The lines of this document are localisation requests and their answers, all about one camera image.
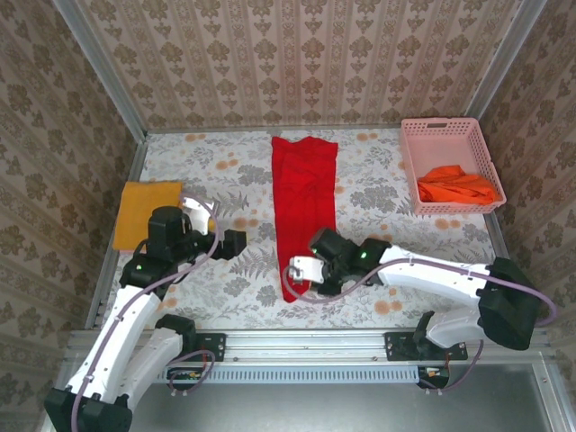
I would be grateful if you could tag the red t-shirt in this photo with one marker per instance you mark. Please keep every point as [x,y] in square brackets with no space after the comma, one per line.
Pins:
[301,202]

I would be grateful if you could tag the pink plastic basket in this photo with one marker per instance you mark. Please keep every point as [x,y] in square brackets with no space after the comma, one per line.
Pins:
[450,144]

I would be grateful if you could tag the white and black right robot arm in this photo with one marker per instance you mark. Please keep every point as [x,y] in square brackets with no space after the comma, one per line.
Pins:
[427,270]

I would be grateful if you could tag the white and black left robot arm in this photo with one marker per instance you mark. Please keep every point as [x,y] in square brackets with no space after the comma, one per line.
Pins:
[130,324]

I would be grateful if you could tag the folded yellow t-shirt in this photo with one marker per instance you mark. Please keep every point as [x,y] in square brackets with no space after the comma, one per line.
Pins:
[135,211]

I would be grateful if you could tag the floral table cover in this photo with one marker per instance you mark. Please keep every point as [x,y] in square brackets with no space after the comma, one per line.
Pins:
[252,306]

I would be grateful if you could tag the grey sheet metal panel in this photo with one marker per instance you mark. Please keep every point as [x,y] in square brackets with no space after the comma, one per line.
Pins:
[306,409]

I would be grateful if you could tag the orange t-shirt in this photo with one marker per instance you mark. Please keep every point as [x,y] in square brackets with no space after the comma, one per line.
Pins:
[450,189]

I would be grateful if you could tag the black connector box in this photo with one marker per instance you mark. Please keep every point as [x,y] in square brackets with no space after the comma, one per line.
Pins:
[434,375]
[184,375]

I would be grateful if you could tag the aluminium mounting rail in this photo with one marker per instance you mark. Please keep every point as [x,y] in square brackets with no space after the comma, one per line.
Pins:
[306,344]

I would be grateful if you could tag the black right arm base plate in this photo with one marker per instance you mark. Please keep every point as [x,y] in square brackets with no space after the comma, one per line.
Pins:
[396,348]

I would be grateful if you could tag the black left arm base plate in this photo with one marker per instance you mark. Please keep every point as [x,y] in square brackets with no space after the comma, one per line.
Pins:
[216,346]

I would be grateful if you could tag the aluminium frame post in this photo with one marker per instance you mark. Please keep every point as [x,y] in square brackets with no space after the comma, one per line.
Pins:
[99,67]
[499,76]

